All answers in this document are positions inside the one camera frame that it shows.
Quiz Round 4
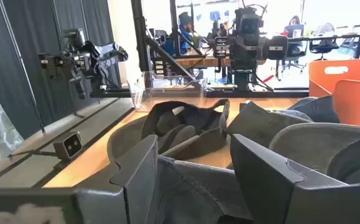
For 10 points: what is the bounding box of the dark grey cap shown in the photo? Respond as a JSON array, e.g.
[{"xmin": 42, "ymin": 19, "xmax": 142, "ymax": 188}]
[{"xmin": 226, "ymin": 101, "xmax": 313, "ymax": 149}]

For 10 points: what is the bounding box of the black frame post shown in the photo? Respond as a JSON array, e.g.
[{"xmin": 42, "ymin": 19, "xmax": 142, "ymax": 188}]
[{"xmin": 131, "ymin": 0, "xmax": 152, "ymax": 90}]

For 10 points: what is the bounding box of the thin metal pole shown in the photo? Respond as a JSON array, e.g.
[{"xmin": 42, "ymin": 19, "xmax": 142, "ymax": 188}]
[{"xmin": 0, "ymin": 0, "xmax": 46, "ymax": 134}]

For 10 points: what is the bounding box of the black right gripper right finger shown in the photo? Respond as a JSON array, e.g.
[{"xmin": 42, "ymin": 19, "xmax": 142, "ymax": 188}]
[{"xmin": 229, "ymin": 133, "xmax": 360, "ymax": 224}]

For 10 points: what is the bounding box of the navy blue cap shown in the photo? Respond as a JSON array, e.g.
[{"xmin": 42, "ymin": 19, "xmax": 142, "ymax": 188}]
[{"xmin": 277, "ymin": 95, "xmax": 341, "ymax": 124}]

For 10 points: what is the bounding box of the person at laptop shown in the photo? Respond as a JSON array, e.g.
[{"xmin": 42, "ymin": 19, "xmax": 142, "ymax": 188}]
[{"xmin": 284, "ymin": 15, "xmax": 305, "ymax": 57}]

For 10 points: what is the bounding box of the orange plastic bin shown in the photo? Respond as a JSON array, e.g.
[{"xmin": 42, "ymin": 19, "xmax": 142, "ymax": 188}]
[{"xmin": 308, "ymin": 58, "xmax": 360, "ymax": 129}]

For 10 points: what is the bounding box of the small grey camera box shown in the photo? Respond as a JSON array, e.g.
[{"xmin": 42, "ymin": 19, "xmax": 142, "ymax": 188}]
[{"xmin": 52, "ymin": 131, "xmax": 83, "ymax": 161}]

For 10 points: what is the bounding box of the black diagonal frame brace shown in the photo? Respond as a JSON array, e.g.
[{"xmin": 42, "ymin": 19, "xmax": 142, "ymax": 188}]
[{"xmin": 145, "ymin": 36, "xmax": 199, "ymax": 82}]

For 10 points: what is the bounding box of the black office chair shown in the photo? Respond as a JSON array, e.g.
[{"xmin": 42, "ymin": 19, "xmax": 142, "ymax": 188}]
[{"xmin": 308, "ymin": 23, "xmax": 339, "ymax": 62}]

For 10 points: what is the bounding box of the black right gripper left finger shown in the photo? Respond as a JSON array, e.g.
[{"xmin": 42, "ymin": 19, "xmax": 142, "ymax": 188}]
[{"xmin": 0, "ymin": 134, "xmax": 159, "ymax": 224}]

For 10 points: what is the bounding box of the wooden background table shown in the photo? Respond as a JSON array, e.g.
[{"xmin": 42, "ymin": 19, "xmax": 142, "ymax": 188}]
[{"xmin": 175, "ymin": 57, "xmax": 267, "ymax": 68}]

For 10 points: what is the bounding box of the thin black camera cable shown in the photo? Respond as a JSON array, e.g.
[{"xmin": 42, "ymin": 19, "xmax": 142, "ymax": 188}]
[{"xmin": 7, "ymin": 148, "xmax": 56, "ymax": 158}]

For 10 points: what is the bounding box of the light grey brimmed cap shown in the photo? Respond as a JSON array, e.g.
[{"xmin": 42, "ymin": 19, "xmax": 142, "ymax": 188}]
[{"xmin": 268, "ymin": 123, "xmax": 360, "ymax": 184}]

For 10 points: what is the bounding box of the person in background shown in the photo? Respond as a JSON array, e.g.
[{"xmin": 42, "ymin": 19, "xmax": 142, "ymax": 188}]
[{"xmin": 164, "ymin": 11, "xmax": 201, "ymax": 57}]

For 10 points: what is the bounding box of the black desk rail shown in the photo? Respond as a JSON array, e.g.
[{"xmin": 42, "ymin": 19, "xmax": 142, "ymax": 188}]
[{"xmin": 288, "ymin": 30, "xmax": 360, "ymax": 60}]

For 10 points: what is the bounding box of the clear acrylic box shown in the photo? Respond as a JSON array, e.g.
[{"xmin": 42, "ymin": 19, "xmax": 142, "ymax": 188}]
[{"xmin": 126, "ymin": 71, "xmax": 208, "ymax": 113}]

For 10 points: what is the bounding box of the dark grey curtain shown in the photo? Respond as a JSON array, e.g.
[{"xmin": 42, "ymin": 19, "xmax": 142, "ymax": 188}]
[{"xmin": 0, "ymin": 0, "xmax": 122, "ymax": 140}]

